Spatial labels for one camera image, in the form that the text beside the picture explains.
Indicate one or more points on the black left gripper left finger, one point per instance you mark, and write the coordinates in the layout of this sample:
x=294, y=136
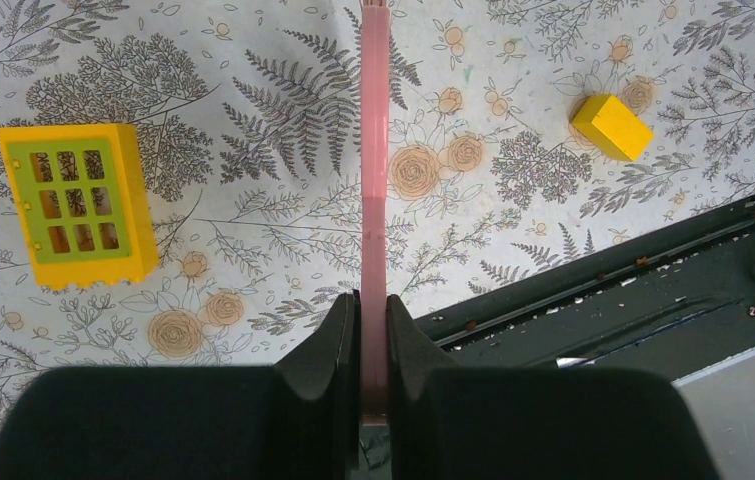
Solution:
x=295, y=419

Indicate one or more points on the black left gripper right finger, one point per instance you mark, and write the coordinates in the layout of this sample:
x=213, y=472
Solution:
x=448, y=421

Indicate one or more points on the pink hand brush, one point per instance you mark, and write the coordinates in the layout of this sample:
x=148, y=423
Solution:
x=375, y=113

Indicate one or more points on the yellow window toy brick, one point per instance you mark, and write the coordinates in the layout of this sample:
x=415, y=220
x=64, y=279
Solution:
x=80, y=195

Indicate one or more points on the small yellow block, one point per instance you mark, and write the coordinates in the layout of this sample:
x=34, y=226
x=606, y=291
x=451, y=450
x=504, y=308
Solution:
x=612, y=127

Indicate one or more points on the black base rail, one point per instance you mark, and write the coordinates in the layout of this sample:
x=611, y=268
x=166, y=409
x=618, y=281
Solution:
x=671, y=302

